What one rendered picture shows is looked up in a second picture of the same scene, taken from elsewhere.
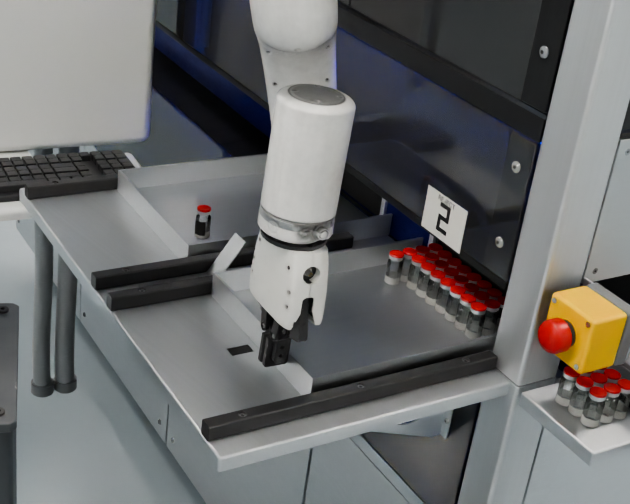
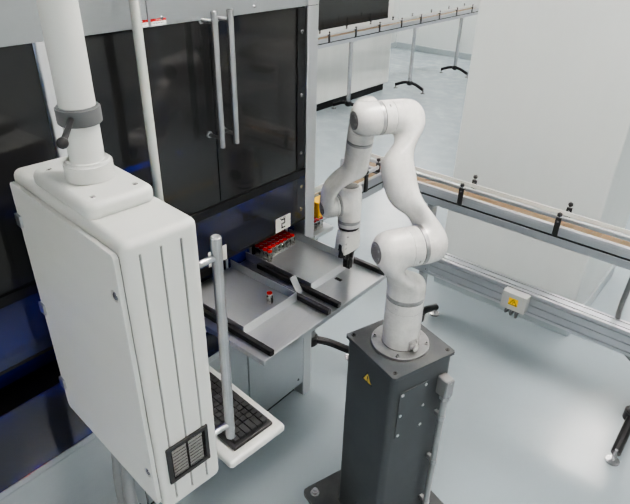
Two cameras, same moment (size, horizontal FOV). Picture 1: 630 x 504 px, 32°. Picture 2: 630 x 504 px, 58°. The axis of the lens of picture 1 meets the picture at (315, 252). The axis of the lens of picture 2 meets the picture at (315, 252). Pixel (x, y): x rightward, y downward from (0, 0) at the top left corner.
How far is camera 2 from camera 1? 2.54 m
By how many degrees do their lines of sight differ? 89
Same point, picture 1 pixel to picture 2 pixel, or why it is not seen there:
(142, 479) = not seen: outside the picture
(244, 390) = (357, 274)
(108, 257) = (305, 318)
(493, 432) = not seen: hidden behind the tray
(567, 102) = (310, 158)
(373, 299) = (285, 262)
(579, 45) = (310, 143)
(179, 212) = (253, 313)
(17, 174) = (217, 394)
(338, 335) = (314, 264)
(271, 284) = (355, 241)
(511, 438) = not seen: hidden behind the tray
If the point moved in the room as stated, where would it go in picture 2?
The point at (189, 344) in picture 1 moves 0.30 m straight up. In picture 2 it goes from (344, 288) to (348, 215)
